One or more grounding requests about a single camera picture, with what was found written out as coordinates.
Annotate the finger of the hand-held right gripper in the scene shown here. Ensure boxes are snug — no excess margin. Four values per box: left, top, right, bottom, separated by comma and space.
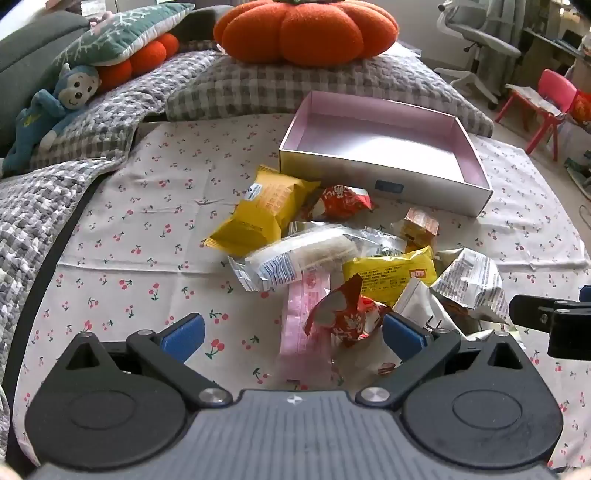
509, 294, 591, 358

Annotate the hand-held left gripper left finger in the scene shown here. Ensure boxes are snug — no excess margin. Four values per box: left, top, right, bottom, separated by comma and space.
65, 313, 234, 409

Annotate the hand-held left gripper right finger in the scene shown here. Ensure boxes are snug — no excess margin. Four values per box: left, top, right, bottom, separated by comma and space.
355, 313, 527, 409

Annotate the small yellow snack packet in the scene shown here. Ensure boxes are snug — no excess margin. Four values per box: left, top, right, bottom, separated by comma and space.
342, 246, 437, 308

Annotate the red snack packet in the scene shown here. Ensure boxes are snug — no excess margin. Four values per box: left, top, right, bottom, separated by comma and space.
302, 273, 393, 348
302, 185, 374, 222

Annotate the white nut print snack packet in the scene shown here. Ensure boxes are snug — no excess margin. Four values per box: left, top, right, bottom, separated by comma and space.
429, 248, 509, 324

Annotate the pink snack packet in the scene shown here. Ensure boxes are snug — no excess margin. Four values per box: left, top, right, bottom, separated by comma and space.
277, 268, 345, 385

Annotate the orange wafer packet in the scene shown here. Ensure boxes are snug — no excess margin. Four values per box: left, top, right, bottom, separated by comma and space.
392, 207, 440, 252

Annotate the clear rice cracker packet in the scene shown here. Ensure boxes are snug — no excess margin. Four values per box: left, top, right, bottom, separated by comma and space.
228, 224, 361, 292

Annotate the large yellow snack packet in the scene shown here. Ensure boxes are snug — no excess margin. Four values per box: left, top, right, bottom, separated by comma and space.
203, 165, 321, 257

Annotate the pink-lined cardboard box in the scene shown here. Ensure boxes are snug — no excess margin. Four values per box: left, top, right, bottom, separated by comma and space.
278, 90, 494, 217

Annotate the cherry print cloth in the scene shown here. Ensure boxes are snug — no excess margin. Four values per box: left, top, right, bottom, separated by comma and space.
11, 111, 591, 472

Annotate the white plastic bag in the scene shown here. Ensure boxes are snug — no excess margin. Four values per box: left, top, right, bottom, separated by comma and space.
556, 120, 591, 162

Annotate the red gift bag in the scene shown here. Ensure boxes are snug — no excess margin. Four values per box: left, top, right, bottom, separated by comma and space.
570, 90, 591, 125

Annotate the crumpled paper sheet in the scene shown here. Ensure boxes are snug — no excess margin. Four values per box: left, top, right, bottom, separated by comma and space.
505, 84, 566, 118

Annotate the pink child chair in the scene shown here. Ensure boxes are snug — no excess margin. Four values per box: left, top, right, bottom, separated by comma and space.
495, 69, 578, 155

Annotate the grey checked blanket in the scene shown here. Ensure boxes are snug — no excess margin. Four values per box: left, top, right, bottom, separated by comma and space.
0, 48, 222, 444

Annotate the grey checked pillow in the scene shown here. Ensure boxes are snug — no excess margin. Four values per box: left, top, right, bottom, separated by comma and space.
165, 44, 495, 138

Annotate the wooden desk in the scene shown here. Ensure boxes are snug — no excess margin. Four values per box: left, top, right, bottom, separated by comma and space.
522, 25, 591, 88

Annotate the blue monkey plush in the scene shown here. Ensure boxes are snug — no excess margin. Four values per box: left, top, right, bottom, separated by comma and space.
0, 62, 102, 178

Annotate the small orange pumpkin cushion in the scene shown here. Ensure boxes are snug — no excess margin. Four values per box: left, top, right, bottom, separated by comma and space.
95, 33, 180, 92

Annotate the white office chair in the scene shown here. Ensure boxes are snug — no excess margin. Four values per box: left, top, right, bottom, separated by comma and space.
434, 0, 522, 109

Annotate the grey curtain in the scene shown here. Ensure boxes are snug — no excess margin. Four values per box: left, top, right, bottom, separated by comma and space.
485, 0, 527, 28

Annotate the green snowflake pillow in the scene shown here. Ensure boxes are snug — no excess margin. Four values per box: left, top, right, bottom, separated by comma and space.
51, 4, 195, 70

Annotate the dark grey cushion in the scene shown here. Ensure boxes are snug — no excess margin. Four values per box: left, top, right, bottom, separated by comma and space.
0, 11, 93, 155
172, 4, 236, 42

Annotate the large orange pumpkin cushion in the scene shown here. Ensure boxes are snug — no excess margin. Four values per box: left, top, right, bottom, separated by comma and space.
213, 0, 399, 69

